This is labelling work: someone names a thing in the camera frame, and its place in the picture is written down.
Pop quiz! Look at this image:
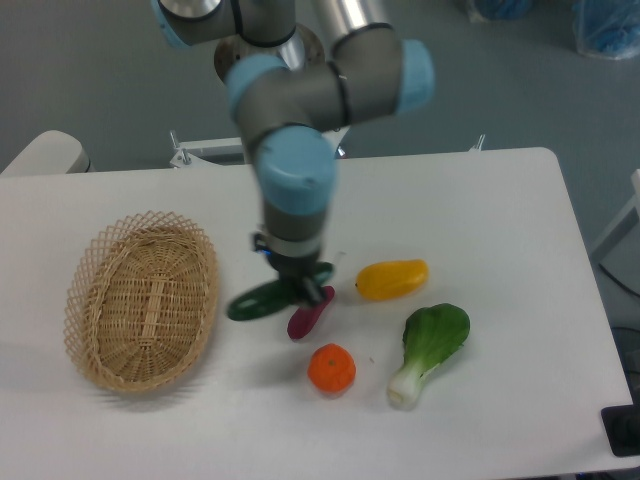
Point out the white side furniture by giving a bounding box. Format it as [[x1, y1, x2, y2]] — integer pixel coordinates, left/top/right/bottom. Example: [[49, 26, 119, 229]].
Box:
[[589, 168, 640, 271]]

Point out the white chair back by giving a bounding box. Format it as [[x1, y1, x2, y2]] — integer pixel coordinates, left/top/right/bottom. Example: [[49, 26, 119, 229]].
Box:
[[1, 130, 95, 178]]

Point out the black device at table edge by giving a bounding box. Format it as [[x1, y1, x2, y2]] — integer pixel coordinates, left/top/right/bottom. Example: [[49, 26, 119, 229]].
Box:
[[601, 404, 640, 457]]

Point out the orange tangerine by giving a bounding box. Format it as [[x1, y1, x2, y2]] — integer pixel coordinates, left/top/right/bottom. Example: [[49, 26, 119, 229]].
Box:
[[307, 343, 357, 395]]

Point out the purple sweet potato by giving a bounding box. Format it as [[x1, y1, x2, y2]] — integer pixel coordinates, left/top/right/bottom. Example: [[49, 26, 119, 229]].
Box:
[[287, 285, 335, 341]]

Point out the woven wicker basket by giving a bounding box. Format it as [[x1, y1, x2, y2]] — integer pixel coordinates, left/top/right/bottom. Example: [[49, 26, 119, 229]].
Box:
[[64, 211, 219, 394]]

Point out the yellow bell pepper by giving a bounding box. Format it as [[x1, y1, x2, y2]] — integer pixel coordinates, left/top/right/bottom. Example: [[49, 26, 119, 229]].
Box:
[[355, 259, 430, 301]]

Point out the dark green cucumber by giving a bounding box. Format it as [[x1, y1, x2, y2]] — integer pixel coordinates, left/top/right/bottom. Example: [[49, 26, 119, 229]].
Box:
[[226, 262, 334, 321]]

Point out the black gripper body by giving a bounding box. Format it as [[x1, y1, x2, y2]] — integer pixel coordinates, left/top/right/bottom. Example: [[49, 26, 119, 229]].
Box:
[[251, 230, 323, 288]]

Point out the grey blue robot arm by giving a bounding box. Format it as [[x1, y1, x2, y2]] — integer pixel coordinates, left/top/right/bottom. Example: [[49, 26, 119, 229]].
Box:
[[152, 1, 435, 306]]

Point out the blue plastic bag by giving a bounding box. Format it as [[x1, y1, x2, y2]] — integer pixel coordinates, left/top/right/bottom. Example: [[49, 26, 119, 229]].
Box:
[[572, 0, 639, 60]]

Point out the green bok choy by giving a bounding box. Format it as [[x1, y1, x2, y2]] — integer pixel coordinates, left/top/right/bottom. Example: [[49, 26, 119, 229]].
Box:
[[387, 303, 470, 409]]

